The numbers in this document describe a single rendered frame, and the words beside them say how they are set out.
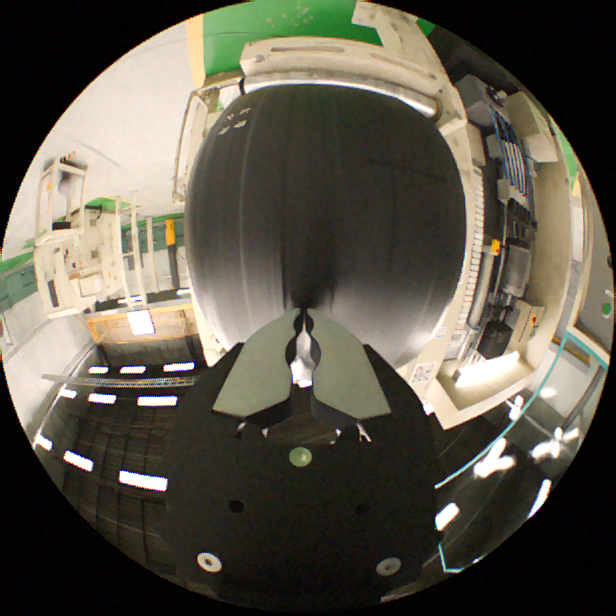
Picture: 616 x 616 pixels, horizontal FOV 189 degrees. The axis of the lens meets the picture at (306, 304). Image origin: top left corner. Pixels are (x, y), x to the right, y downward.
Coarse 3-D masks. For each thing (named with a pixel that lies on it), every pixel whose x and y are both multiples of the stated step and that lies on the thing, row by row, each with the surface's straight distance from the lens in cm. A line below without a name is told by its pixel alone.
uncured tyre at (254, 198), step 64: (256, 128) 16; (320, 128) 15; (384, 128) 17; (192, 192) 17; (256, 192) 13; (320, 192) 12; (384, 192) 13; (448, 192) 17; (192, 256) 17; (256, 256) 12; (320, 256) 12; (384, 256) 13; (448, 256) 16; (256, 320) 15; (384, 320) 15
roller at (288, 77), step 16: (240, 80) 39; (256, 80) 38; (272, 80) 37; (288, 80) 37; (304, 80) 37; (320, 80) 37; (336, 80) 37; (352, 80) 38; (368, 80) 39; (400, 96) 40; (416, 96) 41; (432, 112) 43
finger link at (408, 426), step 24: (384, 360) 9; (384, 384) 8; (408, 384) 8; (408, 408) 7; (360, 432) 7; (384, 432) 7; (408, 432) 7; (432, 432) 7; (432, 456) 7; (360, 504) 6
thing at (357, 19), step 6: (366, 6) 125; (372, 6) 125; (354, 12) 127; (360, 12) 127; (366, 12) 127; (354, 18) 128; (360, 18) 128; (366, 18) 128; (414, 18) 130; (360, 24) 130; (366, 24) 130; (372, 24) 130
